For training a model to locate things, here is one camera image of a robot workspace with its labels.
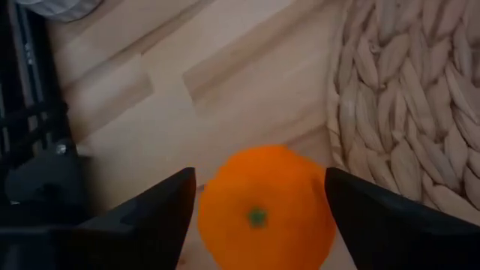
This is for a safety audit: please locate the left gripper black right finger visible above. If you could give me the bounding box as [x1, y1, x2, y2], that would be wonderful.
[324, 166, 480, 270]

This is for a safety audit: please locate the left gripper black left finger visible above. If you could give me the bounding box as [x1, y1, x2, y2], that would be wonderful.
[0, 166, 198, 270]

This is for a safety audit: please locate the orange mandarin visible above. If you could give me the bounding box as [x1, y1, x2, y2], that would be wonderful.
[196, 144, 338, 270]

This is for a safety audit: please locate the round woven placemat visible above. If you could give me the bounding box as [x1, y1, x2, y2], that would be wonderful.
[325, 0, 480, 226]

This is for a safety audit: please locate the succulent in white patterned pot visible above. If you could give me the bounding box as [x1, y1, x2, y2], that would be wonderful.
[14, 0, 104, 23]

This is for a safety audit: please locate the black aluminium table frame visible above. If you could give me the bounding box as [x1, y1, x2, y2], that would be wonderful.
[0, 0, 91, 230]

